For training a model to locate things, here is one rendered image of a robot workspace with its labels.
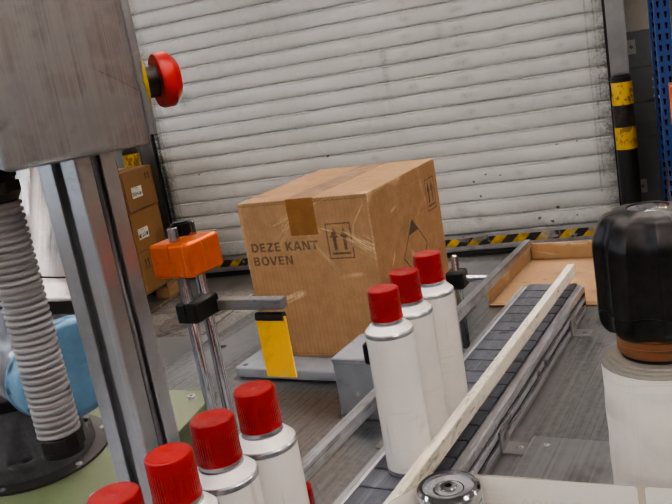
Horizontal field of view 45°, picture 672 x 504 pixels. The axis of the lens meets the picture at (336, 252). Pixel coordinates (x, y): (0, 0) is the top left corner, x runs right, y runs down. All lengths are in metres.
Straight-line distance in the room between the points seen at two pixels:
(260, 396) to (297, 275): 0.71
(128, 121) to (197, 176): 5.13
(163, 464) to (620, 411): 0.33
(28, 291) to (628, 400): 0.44
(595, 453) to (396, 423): 0.21
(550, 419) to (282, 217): 0.52
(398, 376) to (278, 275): 0.54
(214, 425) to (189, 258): 0.15
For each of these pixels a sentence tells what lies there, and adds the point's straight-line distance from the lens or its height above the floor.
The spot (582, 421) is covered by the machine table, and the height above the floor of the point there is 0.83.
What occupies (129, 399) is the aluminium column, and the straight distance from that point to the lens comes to 0.72.
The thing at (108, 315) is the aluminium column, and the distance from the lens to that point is 0.70.
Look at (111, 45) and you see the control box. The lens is 0.54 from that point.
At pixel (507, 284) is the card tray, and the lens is 1.64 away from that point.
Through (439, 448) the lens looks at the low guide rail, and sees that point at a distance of 0.88.
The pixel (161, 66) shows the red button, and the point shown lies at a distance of 0.57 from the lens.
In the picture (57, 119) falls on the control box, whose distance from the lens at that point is 0.54.
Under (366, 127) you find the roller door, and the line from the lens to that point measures 5.15.
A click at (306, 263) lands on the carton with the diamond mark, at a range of 1.31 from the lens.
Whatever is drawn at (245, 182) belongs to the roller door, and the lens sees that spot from 5.51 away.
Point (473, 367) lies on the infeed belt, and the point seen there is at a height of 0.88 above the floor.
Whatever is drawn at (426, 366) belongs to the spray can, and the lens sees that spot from 0.90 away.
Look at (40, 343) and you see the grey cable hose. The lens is 0.60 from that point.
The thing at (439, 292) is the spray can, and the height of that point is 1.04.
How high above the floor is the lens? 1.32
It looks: 13 degrees down
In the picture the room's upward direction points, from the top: 10 degrees counter-clockwise
